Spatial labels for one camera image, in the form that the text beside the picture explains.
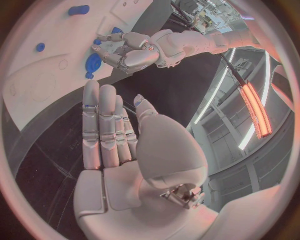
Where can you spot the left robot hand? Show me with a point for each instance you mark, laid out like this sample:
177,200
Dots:
131,56

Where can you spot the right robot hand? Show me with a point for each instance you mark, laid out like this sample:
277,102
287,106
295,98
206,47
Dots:
131,187

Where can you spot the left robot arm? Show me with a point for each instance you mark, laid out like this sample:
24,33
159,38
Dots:
199,44

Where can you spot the white task board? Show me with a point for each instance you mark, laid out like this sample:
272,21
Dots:
58,56

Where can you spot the blue plug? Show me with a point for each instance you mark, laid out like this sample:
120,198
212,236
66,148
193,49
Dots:
116,30

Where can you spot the small blue peg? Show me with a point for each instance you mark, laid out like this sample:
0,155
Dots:
97,42

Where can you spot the blue gear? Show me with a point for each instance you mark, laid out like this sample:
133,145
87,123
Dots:
93,64

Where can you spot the long blue cylinder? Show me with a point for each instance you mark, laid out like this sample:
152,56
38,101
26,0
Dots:
78,10

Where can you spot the round blue peg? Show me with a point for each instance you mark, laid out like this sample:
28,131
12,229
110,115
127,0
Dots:
40,47

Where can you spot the glowing light bar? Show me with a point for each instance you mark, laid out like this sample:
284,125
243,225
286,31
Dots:
255,110

